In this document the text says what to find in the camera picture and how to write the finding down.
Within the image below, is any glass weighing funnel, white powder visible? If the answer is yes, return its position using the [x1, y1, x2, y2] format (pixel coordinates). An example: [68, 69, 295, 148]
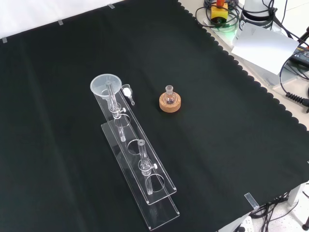
[121, 84, 136, 106]

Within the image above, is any clear acrylic funnel stand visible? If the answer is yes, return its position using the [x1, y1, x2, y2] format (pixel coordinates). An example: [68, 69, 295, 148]
[92, 81, 181, 231]

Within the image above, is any clear plastic funnel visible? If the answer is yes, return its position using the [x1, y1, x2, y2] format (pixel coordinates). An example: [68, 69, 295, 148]
[90, 73, 123, 107]

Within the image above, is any small round-bottom glass flask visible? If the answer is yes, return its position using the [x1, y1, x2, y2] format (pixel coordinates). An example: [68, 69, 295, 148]
[163, 85, 177, 106]

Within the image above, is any black bench cloth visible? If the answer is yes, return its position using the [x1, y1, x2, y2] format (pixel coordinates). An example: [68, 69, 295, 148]
[0, 0, 309, 232]

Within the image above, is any yellow stop button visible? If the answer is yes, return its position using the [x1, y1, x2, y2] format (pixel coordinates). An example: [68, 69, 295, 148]
[210, 0, 229, 25]

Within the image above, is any white paper sheet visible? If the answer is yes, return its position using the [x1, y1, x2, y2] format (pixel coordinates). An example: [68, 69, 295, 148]
[231, 23, 300, 75]

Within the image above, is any white power strip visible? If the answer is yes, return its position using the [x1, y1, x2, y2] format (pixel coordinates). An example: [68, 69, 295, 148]
[231, 216, 254, 232]

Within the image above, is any black box with yellow label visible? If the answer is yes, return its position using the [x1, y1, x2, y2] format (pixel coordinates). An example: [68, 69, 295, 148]
[290, 45, 309, 68]

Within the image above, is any white table leg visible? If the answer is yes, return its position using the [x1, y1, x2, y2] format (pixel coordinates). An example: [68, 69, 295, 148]
[288, 181, 309, 226]

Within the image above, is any cork ring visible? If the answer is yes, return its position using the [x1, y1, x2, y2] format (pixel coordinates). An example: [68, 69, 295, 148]
[159, 93, 182, 114]

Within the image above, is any black cable with ribbed plug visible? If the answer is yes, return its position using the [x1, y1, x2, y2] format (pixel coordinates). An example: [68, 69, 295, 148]
[279, 55, 309, 107]

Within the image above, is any black cable bundle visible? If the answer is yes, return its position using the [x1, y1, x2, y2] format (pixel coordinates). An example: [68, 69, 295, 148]
[250, 192, 300, 232]

